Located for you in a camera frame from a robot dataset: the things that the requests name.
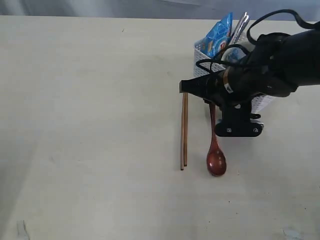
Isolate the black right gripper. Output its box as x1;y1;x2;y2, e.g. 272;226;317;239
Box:
179;69;264;137

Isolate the wooden chopstick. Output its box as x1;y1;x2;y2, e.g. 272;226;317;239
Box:
180;93;185;171
183;92;188;167

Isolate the dark red wooden spoon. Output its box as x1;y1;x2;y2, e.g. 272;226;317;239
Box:
206;103;227;177

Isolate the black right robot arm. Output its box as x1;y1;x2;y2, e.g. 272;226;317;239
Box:
179;29;320;137

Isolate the stainless steel cup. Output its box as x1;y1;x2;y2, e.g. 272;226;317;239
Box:
221;47;246;63

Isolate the white perforated plastic basket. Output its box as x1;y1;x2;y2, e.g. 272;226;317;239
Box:
193;36;275;114

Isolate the blue snack packet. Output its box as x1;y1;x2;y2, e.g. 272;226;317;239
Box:
200;12;233;58

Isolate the metal cutlery handle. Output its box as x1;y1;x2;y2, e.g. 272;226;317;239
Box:
228;11;248;47
231;14;251;47

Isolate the black cable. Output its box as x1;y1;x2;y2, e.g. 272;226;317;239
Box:
195;9;320;73

